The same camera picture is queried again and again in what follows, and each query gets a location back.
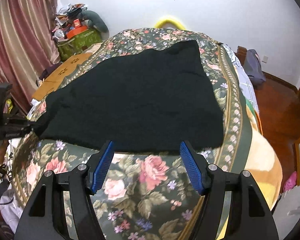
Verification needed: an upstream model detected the black elephant print t-shirt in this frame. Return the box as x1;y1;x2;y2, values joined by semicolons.
35;40;224;152

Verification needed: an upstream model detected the person left hand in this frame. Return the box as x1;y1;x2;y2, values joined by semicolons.
0;140;9;165

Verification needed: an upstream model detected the floral green bed quilt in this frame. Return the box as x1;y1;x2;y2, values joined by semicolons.
12;28;254;239

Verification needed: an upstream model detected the orange yellow blanket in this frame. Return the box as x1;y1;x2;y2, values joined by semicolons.
245;101;283;209

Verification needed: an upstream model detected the wooden lap desk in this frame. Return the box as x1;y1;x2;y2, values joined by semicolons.
32;53;92;101

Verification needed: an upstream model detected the pink striped curtain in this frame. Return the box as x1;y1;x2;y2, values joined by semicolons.
0;0;60;113

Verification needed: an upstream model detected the green leaf pattern storage bag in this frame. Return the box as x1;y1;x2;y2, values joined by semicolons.
57;29;102;61

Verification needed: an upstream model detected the grey purple backpack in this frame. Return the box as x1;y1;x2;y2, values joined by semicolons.
243;49;266;87

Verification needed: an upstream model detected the orange box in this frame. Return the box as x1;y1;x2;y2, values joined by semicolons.
66;26;88;39

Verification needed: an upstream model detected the white wall socket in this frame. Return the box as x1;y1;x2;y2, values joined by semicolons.
262;56;268;63

